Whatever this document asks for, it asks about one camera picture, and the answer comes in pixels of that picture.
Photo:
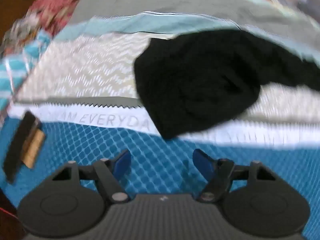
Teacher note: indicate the multicoloured printed scarf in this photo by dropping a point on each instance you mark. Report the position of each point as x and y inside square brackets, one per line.
[15, 33]

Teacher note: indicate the teal lattice quilt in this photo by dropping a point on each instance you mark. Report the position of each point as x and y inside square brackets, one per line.
[15, 77]

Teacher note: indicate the striped patterned bedspread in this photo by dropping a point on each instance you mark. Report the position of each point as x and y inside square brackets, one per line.
[82, 80]

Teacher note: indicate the carved wooden headboard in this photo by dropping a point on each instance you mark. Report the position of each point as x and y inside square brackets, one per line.
[15, 0]

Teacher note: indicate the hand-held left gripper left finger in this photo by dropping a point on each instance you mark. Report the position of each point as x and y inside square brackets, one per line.
[123, 163]

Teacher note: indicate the black pants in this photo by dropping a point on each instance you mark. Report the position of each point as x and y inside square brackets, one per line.
[197, 85]

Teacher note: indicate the black phone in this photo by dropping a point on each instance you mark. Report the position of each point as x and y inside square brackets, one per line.
[18, 145]

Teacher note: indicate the tan wallet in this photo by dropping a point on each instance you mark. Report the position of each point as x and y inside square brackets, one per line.
[33, 150]

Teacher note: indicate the red floral blanket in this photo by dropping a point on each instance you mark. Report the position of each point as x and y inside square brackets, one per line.
[53, 3]

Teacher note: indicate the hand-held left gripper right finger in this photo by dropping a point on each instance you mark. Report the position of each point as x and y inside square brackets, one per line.
[202, 164]

